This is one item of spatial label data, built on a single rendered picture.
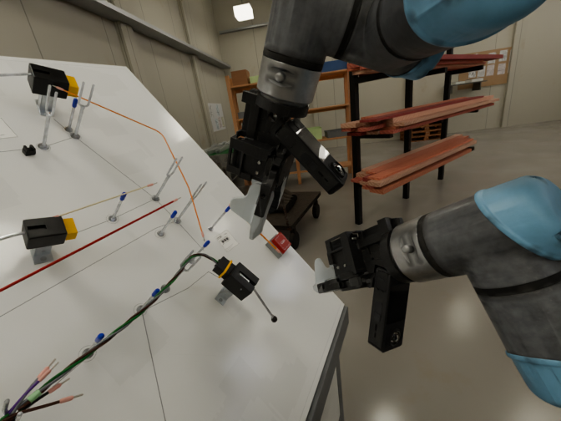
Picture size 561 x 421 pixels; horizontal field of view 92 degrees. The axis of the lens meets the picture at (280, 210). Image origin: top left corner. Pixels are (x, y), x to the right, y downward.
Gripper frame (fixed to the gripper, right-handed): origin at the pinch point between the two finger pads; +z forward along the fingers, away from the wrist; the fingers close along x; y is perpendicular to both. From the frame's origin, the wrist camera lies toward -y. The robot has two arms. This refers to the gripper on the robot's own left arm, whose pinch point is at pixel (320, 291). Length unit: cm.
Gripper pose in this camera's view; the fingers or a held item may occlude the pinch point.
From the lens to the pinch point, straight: 52.7
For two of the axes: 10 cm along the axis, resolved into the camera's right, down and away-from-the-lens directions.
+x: -8.7, -0.2, -4.9
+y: -1.6, -9.3, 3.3
